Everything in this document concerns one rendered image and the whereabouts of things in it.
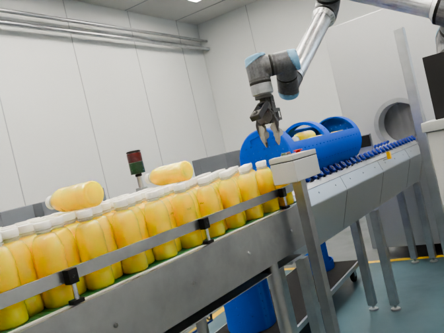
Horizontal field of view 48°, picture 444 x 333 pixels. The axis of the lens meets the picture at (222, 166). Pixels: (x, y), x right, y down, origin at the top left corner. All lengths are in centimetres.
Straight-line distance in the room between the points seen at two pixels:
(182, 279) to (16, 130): 420
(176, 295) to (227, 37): 720
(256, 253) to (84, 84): 479
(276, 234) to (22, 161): 392
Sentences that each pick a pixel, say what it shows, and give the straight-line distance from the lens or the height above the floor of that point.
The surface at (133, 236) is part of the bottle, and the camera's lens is 137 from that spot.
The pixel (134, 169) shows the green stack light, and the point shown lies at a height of 118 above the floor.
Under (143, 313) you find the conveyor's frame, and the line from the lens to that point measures 134.
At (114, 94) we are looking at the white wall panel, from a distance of 660.
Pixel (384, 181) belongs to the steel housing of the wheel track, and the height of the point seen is 77.
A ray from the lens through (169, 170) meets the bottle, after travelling 177.
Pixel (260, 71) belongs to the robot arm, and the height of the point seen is 145.
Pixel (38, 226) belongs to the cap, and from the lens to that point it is 123.
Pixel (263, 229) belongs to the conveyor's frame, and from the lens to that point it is 180.
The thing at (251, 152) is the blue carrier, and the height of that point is 114.
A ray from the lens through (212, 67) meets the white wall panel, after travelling 853.
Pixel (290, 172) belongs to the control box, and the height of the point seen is 104.
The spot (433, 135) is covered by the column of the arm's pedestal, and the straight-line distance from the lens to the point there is 221.
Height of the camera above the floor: 115
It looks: 1 degrees down
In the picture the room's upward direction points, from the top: 13 degrees counter-clockwise
